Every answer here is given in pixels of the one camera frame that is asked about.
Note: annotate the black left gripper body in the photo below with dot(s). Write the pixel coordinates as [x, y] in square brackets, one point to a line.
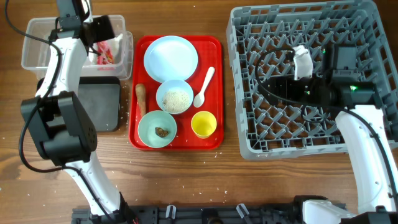
[99, 32]

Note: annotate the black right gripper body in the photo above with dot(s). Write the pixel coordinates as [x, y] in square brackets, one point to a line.
[305, 89]

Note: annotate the brown carrot piece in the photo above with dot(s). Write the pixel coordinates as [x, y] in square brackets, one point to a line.
[141, 98]

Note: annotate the light blue bowl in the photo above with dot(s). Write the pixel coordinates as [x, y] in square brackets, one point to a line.
[173, 85]

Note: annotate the white rice grains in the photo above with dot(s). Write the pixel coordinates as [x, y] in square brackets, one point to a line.
[176, 101]

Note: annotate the yellow plastic cup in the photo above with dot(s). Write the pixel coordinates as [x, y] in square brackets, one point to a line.
[203, 124]

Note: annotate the light green bowl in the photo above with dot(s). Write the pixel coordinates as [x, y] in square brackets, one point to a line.
[157, 119]

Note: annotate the brown food scrap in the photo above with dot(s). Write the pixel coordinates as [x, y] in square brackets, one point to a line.
[162, 133]

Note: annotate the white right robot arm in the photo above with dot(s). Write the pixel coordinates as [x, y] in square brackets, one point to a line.
[359, 118]

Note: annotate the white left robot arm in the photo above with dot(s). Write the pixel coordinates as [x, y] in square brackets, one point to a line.
[77, 158]

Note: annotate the grey dishwasher rack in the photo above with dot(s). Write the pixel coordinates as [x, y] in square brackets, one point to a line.
[257, 38]

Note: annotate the black waste tray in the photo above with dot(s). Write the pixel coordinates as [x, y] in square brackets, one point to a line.
[101, 104]

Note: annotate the clear plastic waste bin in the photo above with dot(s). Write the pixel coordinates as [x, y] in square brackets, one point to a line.
[36, 55]

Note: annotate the white crumpled paper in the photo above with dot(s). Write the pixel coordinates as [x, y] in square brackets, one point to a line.
[115, 44]

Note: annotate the red snack wrapper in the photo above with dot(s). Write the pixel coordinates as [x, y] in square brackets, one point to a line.
[105, 56]

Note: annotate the large light blue plate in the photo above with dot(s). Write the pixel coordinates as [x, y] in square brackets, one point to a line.
[170, 58]

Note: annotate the white plastic spoon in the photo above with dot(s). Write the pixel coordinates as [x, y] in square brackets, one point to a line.
[199, 99]

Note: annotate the red serving tray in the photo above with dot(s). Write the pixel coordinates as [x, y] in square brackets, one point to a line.
[209, 54]

